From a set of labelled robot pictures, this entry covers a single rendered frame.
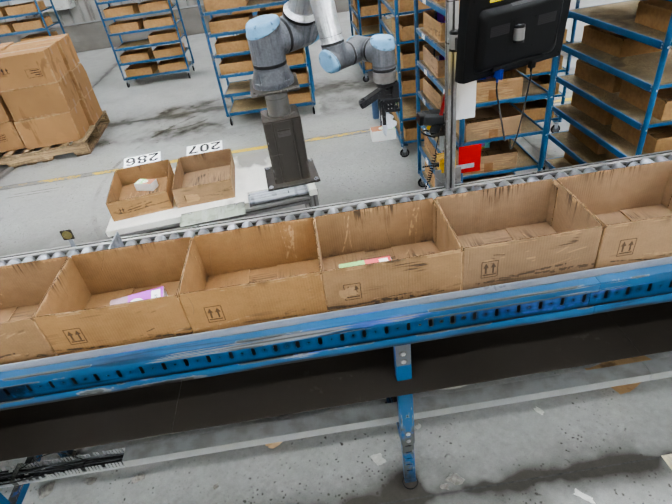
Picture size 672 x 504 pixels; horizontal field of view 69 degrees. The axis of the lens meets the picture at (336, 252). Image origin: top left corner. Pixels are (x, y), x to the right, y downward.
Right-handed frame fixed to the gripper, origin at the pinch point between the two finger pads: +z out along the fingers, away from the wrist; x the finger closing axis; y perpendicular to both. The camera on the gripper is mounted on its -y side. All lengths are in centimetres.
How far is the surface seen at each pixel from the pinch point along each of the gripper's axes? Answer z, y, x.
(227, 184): 23, -73, 18
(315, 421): 77, -43, -81
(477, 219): 11, 22, -60
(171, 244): 2, -78, -62
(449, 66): -23.3, 26.9, -3.3
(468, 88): -12.2, 36.0, 1.0
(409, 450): 82, -11, -95
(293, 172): 25, -42, 24
